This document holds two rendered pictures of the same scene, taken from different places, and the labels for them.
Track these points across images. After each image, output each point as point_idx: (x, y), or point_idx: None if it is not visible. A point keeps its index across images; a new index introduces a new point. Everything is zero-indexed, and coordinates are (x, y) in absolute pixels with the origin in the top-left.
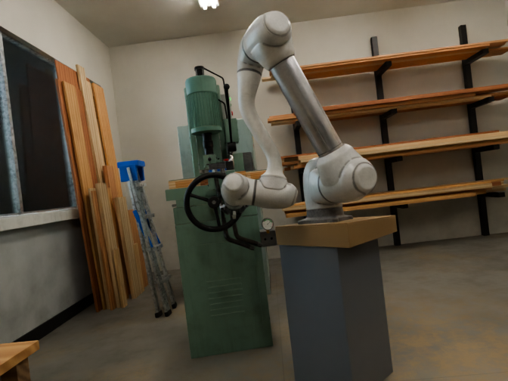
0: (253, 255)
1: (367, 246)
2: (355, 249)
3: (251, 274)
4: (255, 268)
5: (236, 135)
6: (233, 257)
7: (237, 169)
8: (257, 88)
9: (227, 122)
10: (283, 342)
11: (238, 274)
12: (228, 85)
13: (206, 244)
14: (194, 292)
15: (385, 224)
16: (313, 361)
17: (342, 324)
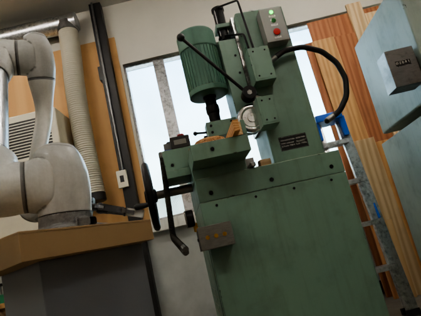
0: (210, 261)
1: (27, 280)
2: (16, 283)
3: (216, 288)
4: (215, 281)
5: (252, 74)
6: (208, 261)
7: (260, 124)
8: (37, 93)
9: (245, 59)
10: None
11: (214, 284)
12: (177, 35)
13: None
14: (213, 296)
15: (5, 250)
16: None
17: None
